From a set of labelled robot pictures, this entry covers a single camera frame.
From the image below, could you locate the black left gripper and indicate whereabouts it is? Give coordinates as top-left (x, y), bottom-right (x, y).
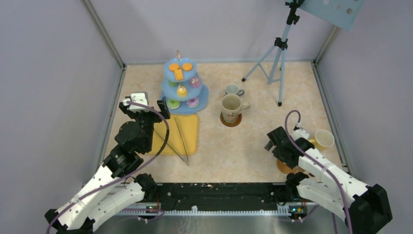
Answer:
top-left (121, 97), bottom-right (170, 152)

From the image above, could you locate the green glazed donut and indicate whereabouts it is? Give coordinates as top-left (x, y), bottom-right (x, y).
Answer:
top-left (167, 99), bottom-right (181, 110)

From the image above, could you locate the yellow serving tray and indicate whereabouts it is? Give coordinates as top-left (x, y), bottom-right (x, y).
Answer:
top-left (148, 114), bottom-right (199, 156)

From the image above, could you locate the light brown wooden coaster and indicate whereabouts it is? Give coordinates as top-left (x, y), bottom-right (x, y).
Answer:
top-left (276, 159), bottom-right (304, 175)

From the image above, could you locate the purple donut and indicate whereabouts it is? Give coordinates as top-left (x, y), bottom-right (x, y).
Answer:
top-left (186, 97), bottom-right (200, 108)

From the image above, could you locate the yellow cupcake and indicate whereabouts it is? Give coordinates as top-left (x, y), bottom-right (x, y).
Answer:
top-left (176, 84), bottom-right (188, 98)

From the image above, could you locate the green cupcake with topping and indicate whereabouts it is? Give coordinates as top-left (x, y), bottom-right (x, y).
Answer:
top-left (168, 80), bottom-right (179, 87)

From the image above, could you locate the dark brown wooden saucer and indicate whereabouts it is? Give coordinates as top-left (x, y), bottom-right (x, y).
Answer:
top-left (220, 112), bottom-right (242, 127)

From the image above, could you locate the cream cup front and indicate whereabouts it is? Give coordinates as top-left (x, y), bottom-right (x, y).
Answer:
top-left (308, 129), bottom-right (335, 151)

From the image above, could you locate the cream cup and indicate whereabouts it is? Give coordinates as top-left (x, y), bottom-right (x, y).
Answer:
top-left (308, 129), bottom-right (335, 151)
top-left (221, 94), bottom-right (250, 123)

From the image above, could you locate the grey mug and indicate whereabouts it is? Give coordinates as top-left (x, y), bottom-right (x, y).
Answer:
top-left (225, 83), bottom-right (245, 97)

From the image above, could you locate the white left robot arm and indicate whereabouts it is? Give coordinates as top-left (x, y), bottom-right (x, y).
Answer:
top-left (45, 97), bottom-right (170, 234)

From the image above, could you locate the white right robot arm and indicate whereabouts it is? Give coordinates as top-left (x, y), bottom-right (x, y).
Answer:
top-left (265, 127), bottom-right (393, 234)

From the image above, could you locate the blue three-tier cake stand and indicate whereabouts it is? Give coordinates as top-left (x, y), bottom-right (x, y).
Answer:
top-left (160, 50), bottom-right (209, 115)

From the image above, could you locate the light blue tripod stand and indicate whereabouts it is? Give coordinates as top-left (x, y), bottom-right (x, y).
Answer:
top-left (242, 0), bottom-right (305, 107)

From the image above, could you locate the light blue perforated panel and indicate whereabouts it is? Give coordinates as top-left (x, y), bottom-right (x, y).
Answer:
top-left (300, 0), bottom-right (365, 32)

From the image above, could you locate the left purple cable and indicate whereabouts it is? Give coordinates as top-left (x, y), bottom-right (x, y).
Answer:
top-left (45, 100), bottom-right (170, 234)

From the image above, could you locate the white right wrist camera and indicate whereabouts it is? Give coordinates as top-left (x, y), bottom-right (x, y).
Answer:
top-left (291, 122), bottom-right (310, 141)

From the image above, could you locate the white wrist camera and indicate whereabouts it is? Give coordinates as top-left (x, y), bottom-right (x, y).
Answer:
top-left (122, 92), bottom-right (149, 112)
top-left (291, 122), bottom-right (310, 141)

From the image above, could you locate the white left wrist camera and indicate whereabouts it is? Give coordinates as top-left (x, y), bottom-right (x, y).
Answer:
top-left (122, 92), bottom-right (149, 112)

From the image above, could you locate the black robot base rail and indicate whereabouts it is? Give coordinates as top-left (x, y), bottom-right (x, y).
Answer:
top-left (126, 182), bottom-right (317, 206)

